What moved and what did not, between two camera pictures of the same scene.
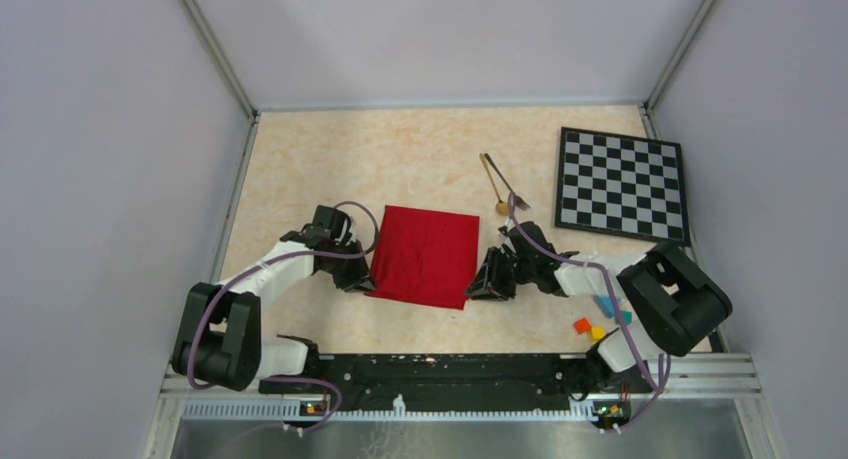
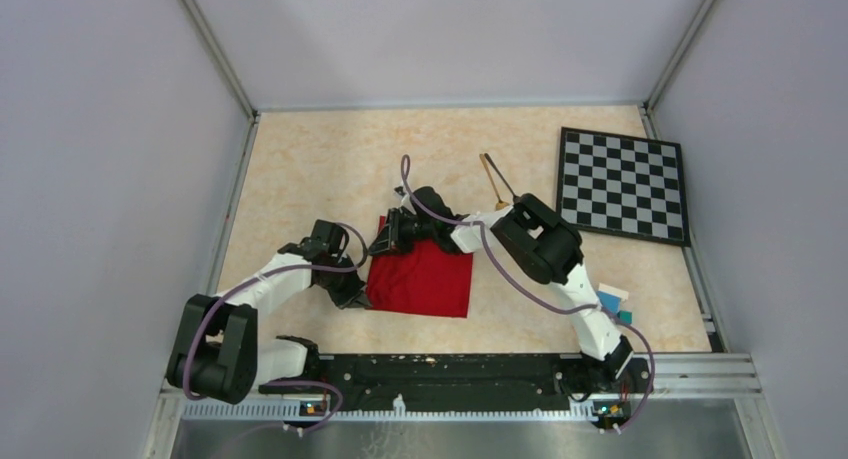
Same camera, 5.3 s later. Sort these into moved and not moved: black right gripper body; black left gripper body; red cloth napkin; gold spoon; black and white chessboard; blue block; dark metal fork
Moved: red cloth napkin; black right gripper body; black left gripper body
Not moved: blue block; black and white chessboard; gold spoon; dark metal fork
